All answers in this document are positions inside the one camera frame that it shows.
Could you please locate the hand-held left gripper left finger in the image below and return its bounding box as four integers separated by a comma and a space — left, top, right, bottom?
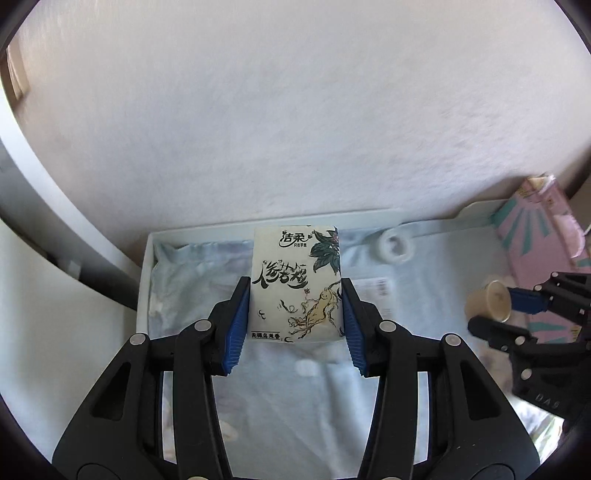
52, 276, 253, 480

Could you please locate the white barcode label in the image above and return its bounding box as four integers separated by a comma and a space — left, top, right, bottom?
344, 276, 392, 322

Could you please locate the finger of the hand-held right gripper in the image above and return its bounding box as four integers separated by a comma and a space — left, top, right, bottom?
467, 316, 542, 357
507, 271, 591, 320

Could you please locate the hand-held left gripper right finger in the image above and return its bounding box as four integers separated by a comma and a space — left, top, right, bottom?
341, 278, 541, 480

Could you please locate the white printed tissue pack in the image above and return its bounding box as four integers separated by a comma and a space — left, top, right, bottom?
249, 224, 345, 345

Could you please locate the white tray with blue cloth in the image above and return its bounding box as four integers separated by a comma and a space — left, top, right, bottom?
137, 199, 514, 462

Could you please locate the small beige cup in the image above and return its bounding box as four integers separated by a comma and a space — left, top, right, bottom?
465, 279, 513, 323

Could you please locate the pink printed cardboard box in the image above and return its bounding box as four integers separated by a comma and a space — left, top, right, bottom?
492, 172, 591, 343

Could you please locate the white ring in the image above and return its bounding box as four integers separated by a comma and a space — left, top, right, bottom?
378, 228, 415, 265

